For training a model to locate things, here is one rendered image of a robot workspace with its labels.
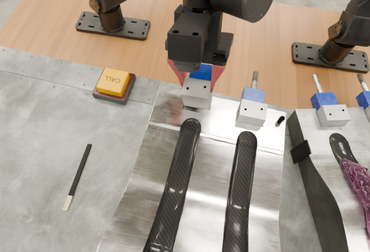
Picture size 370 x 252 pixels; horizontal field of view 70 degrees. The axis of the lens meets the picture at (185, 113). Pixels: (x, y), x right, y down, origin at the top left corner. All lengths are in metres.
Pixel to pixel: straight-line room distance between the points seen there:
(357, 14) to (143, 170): 0.55
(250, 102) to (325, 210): 0.24
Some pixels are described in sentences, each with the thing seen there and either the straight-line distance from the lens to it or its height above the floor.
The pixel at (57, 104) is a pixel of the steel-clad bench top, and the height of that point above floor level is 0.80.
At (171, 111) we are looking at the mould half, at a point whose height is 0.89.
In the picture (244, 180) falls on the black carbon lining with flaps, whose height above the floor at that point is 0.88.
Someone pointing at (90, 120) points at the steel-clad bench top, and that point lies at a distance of 0.64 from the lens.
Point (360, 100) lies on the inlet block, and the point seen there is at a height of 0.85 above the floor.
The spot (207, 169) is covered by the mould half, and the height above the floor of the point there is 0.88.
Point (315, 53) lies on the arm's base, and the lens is 0.81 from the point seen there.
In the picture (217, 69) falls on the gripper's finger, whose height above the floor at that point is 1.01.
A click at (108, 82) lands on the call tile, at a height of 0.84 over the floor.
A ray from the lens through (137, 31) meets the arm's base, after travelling 0.78.
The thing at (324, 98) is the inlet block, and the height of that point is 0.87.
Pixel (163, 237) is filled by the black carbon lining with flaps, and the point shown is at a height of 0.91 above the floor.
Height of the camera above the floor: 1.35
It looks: 61 degrees down
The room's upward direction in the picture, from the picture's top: 4 degrees clockwise
